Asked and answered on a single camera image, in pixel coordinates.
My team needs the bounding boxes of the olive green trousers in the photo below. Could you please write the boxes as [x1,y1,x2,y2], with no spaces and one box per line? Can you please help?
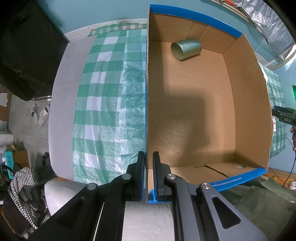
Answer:
[221,177,295,240]

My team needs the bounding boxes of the small white medicine bottle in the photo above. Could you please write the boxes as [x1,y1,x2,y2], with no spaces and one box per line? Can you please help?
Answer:
[272,116,276,132]

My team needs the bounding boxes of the pair of grey slippers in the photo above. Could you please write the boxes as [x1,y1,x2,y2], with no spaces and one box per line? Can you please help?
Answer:
[31,103,50,127]

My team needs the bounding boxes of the striped cloth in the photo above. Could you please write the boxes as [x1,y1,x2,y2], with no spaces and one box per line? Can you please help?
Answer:
[8,166,55,229]

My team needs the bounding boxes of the green metal tin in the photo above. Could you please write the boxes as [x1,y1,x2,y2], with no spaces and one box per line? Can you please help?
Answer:
[171,38,202,61]

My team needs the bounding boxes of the silver foil window cover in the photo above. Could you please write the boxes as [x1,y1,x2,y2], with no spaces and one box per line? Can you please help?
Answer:
[234,0,295,61]

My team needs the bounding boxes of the beige hose pipe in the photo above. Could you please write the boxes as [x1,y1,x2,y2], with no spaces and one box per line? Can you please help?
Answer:
[264,45,296,70]

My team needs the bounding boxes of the person's right hand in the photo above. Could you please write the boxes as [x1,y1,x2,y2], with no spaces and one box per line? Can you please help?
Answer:
[290,126,296,152]

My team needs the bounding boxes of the teal box on floor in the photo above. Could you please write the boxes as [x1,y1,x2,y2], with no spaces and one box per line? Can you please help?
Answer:
[4,151,14,180]

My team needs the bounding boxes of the green checkered tablecloth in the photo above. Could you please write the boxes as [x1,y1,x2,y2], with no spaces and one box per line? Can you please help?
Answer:
[72,21,287,186]

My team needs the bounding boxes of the blue-edged cardboard box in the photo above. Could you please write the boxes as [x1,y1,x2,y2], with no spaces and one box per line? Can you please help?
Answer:
[147,4,273,191]

